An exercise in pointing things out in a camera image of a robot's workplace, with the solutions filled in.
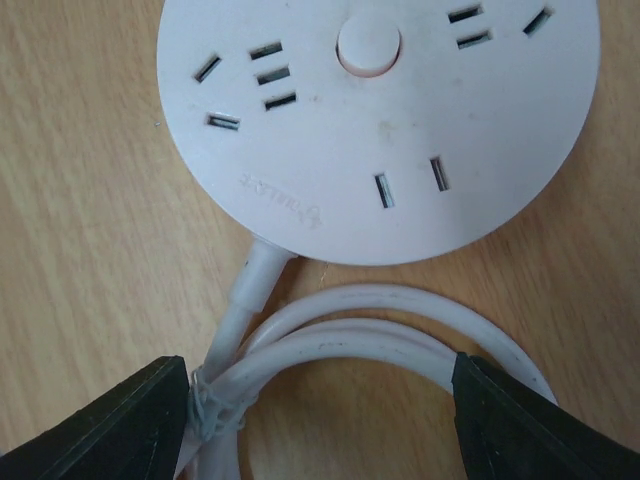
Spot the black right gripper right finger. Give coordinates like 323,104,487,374
452,353,639,479

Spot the pink round power socket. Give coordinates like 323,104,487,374
157,1,601,266

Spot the grey wire cord tie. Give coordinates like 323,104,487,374
187,367,258,443

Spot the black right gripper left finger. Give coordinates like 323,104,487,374
1,356,189,479

